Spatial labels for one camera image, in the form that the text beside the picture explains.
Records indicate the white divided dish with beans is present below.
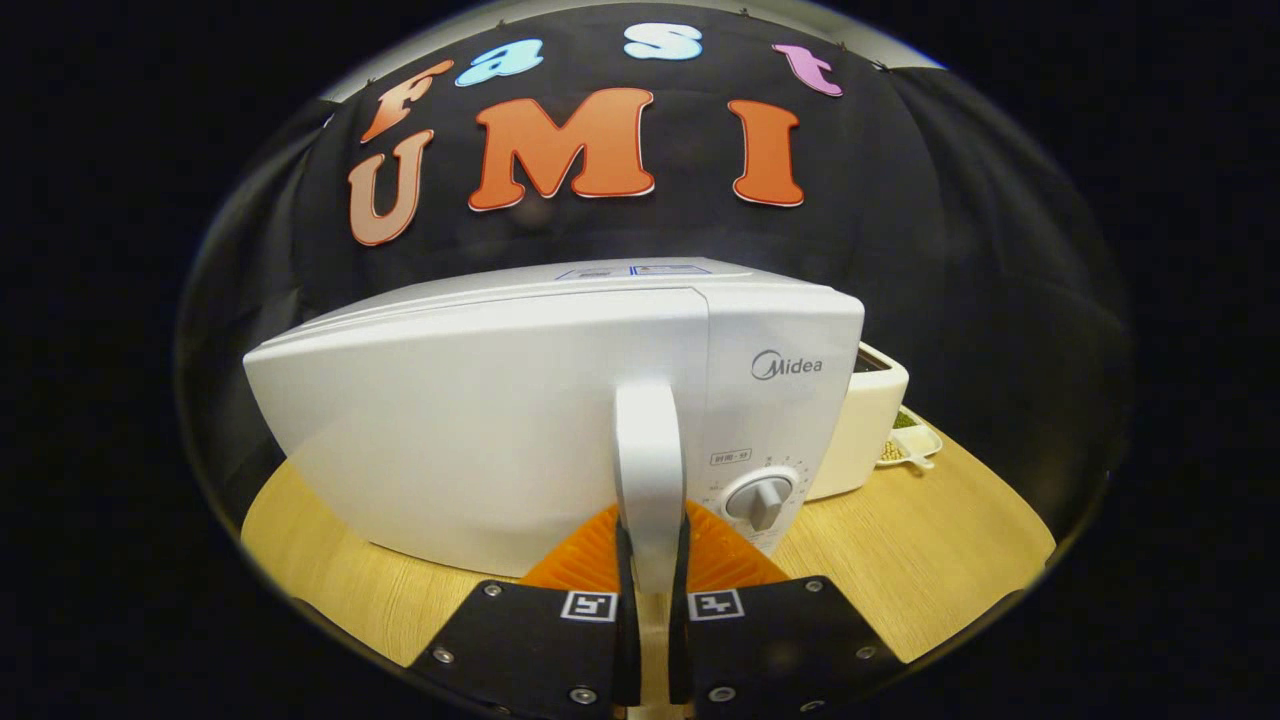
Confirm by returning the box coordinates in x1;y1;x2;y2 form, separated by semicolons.
875;405;944;471

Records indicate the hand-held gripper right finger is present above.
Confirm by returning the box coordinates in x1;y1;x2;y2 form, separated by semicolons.
668;500;906;720

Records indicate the white microwave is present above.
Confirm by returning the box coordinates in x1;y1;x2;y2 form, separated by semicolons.
243;258;866;706

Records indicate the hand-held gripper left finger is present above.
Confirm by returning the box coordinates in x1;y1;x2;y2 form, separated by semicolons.
408;500;641;720

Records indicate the white toaster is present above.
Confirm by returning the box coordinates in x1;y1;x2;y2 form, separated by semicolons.
805;342;911;503

